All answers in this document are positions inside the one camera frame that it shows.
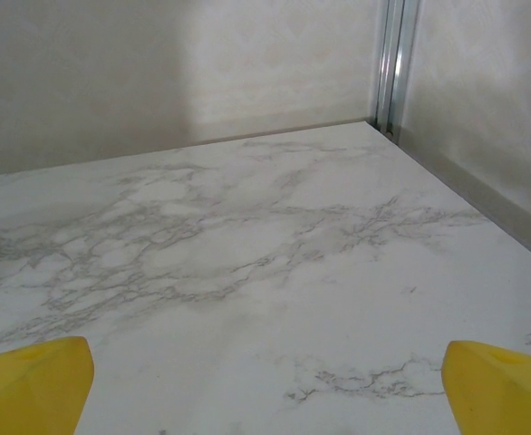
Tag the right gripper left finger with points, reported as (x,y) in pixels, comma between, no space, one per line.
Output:
(30,389)

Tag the aluminium frame post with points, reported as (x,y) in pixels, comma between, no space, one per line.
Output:
(394,59)

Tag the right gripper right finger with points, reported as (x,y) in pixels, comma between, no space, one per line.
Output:
(501,394)

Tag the aluminium table edge rail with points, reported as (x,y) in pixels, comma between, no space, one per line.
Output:
(474,192)

